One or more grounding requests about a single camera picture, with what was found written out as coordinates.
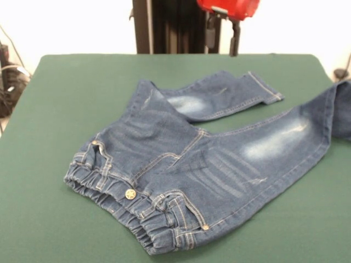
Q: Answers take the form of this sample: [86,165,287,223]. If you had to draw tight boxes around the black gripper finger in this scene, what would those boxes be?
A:
[229,20,242,58]
[206,12,217,49]

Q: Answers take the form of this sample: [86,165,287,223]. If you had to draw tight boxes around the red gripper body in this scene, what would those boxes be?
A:
[196,0,260,22]

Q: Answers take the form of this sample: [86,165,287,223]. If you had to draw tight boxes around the blue denim jeans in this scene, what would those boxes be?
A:
[63,70,351,250]

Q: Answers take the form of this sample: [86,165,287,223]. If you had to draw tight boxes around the dark green table cloth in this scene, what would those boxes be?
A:
[0,53,351,263]

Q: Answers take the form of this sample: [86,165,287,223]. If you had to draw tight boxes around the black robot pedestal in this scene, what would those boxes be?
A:
[128,0,228,55]

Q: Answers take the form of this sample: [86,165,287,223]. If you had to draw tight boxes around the black equipment pile with cables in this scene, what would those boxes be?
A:
[0,42,31,118]

